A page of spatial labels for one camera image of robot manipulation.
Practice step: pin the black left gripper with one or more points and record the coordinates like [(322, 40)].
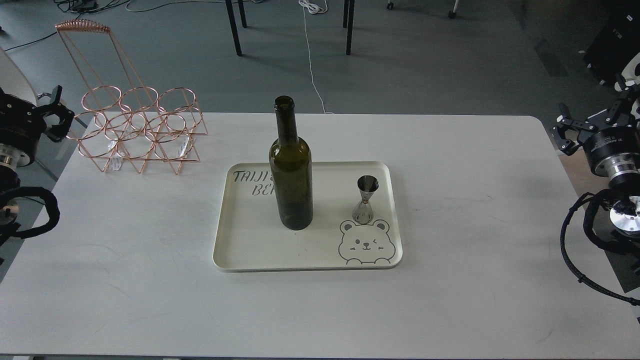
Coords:
[(22, 123)]

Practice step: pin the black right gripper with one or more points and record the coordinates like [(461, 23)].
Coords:
[(610, 140)]

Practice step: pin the dark green wine bottle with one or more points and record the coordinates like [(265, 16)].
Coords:
[(291, 165)]

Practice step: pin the silver steel jigger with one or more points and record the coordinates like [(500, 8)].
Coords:
[(363, 212)]

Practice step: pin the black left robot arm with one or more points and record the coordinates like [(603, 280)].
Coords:
[(11, 190)]

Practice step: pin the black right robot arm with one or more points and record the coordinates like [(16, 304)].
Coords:
[(610, 222)]

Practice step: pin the black equipment case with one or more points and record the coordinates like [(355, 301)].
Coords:
[(615, 45)]

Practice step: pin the cream bear serving tray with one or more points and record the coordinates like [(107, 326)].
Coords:
[(251, 238)]

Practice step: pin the black table legs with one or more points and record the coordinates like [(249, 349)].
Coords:
[(237, 12)]

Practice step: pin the copper wire bottle rack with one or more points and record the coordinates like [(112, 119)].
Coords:
[(127, 121)]

